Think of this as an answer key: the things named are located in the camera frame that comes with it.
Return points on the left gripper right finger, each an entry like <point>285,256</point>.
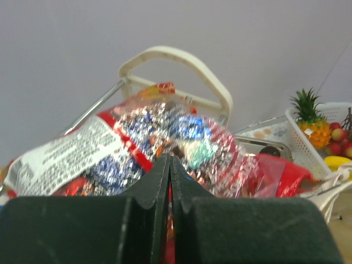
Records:
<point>208,229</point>

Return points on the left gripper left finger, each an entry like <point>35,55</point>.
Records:
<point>127,228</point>

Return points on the red snack bag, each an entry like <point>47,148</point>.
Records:
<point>114,149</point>

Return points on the dark purple toy plum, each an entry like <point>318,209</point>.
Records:
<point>270,150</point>

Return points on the toy banana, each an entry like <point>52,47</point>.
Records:
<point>334,162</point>

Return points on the toy pineapple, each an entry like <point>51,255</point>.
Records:
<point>309,119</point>

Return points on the red toy fruit with stem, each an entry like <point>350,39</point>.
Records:
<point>340,142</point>

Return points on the steel tray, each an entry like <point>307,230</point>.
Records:
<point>254,146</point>

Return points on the floral table mat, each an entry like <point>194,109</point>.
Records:
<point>274,129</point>

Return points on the white plastic basket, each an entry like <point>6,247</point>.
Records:
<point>305,154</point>

